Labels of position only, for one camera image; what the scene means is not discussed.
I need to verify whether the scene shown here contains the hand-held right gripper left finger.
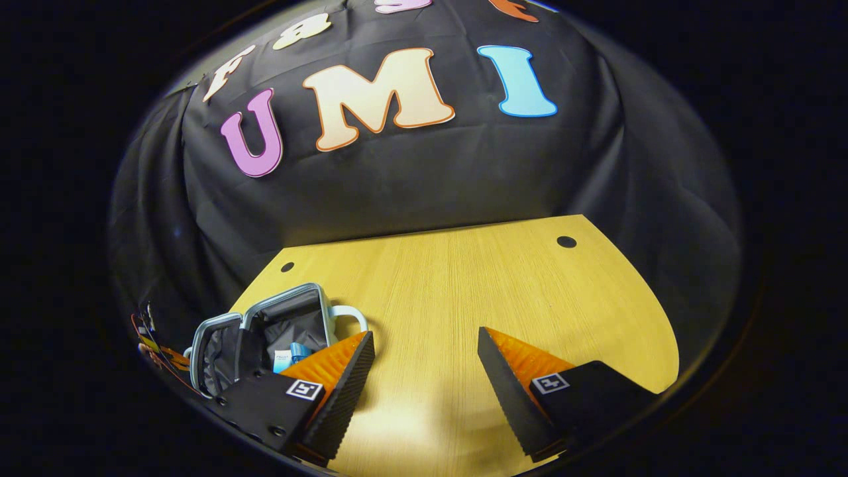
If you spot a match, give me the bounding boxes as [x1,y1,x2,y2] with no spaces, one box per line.
[212,331,376,465]

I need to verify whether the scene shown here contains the black backdrop cloth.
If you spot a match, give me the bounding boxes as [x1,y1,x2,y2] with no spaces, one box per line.
[109,0,743,398]

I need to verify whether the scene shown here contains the pale blue suitcase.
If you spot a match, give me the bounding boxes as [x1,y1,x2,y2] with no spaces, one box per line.
[184,283,369,399]

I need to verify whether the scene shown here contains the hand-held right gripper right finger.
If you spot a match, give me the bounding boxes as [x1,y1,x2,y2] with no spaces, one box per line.
[477,327,657,464]

